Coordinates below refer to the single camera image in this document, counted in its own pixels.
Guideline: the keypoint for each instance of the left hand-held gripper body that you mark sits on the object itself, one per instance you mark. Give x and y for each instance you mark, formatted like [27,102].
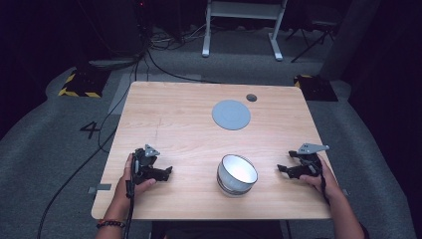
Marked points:
[144,159]

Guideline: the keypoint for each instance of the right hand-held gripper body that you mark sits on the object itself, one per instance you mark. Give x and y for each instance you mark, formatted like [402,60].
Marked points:
[310,164]

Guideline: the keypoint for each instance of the person's right hand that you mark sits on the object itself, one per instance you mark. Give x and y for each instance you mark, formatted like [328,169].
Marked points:
[326,184]

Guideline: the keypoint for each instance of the person's left hand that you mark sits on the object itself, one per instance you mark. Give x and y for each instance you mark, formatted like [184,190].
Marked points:
[124,192]

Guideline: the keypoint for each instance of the small grey tape piece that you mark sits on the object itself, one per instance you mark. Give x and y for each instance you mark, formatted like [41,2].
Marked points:
[345,192]

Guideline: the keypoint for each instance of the grey round coaster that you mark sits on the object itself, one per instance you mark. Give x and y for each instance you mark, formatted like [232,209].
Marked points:
[230,115]

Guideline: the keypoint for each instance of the person's dark clothing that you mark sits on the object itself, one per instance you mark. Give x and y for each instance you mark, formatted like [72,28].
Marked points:
[215,230]

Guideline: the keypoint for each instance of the grey stand base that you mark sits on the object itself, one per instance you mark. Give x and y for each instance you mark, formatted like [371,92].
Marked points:
[112,63]

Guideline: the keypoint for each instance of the black tripod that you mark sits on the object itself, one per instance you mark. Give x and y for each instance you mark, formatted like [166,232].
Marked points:
[313,40]

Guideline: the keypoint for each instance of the grey pillar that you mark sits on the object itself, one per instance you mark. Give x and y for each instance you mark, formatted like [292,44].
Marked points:
[351,36]

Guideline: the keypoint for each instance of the black yellow striped base plate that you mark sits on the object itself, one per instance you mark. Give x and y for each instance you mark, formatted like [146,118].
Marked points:
[315,88]
[84,84]

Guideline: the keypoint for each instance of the white desk frame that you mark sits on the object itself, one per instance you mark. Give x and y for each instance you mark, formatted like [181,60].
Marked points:
[244,10]

